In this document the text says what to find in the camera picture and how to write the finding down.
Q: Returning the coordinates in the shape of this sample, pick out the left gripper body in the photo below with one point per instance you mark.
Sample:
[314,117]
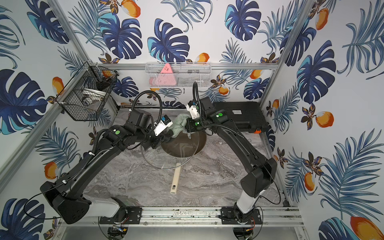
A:
[157,139]

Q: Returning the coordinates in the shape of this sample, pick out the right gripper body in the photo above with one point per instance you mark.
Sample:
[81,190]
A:
[194,125]

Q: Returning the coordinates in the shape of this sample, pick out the green fluffy cloth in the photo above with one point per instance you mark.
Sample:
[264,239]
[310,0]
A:
[179,125]

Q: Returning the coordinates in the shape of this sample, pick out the glass pot lid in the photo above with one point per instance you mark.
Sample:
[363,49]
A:
[153,157]

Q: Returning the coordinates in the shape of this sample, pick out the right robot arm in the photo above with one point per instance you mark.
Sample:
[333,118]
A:
[261,171]

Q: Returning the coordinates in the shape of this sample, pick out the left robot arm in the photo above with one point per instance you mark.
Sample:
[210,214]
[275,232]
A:
[66,195]

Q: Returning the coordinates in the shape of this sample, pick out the pink triangular object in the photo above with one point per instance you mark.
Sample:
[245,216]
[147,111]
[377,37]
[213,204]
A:
[166,77]

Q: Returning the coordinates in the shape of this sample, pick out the white mesh shelf basket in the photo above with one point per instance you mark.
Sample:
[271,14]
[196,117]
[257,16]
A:
[185,73]

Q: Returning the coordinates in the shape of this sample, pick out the black tool case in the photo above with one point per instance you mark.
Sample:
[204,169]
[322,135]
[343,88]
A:
[248,116]

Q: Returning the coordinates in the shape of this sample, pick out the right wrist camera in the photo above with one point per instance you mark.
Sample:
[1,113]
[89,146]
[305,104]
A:
[193,109]

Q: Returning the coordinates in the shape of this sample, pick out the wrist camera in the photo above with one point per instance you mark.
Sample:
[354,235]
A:
[164,123]
[193,109]

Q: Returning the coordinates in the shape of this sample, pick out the frying pan with cream handle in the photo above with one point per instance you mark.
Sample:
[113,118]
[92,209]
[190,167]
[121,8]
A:
[179,152]

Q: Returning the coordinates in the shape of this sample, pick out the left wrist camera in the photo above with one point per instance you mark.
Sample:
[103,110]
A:
[164,123]

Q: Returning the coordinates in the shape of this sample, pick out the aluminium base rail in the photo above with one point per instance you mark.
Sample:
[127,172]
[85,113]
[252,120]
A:
[197,217]

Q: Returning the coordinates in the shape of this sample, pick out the black wire basket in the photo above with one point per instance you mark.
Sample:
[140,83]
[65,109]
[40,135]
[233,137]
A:
[85,96]

